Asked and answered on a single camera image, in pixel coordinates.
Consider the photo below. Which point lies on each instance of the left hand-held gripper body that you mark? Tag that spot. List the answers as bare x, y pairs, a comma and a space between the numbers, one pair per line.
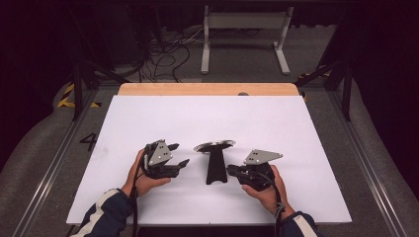
158, 161

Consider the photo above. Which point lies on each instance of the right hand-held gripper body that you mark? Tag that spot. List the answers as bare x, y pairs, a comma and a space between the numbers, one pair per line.
255, 171

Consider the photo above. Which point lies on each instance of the black stand with round disc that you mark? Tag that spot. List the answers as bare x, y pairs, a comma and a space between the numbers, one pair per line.
215, 164

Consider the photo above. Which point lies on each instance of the person's left hand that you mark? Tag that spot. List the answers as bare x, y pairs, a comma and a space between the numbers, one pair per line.
146, 184

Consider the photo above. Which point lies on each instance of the person's right hand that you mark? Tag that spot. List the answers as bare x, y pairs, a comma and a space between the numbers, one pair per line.
267, 197

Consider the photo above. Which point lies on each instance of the white board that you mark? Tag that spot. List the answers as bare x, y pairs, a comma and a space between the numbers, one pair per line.
210, 118

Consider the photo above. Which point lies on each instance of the wooden table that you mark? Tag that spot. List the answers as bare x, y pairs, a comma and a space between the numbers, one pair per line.
207, 89

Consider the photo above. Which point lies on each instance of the yellow black floor tape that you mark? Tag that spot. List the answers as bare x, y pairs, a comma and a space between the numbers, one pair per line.
67, 98

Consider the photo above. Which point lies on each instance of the black metal stand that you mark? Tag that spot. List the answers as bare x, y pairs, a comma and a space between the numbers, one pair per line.
339, 75
82, 79

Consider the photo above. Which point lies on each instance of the aluminium floor rail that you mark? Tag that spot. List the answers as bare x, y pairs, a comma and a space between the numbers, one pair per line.
365, 158
52, 168

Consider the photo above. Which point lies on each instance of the white metal stand frame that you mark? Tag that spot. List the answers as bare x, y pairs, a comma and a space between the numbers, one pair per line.
245, 21

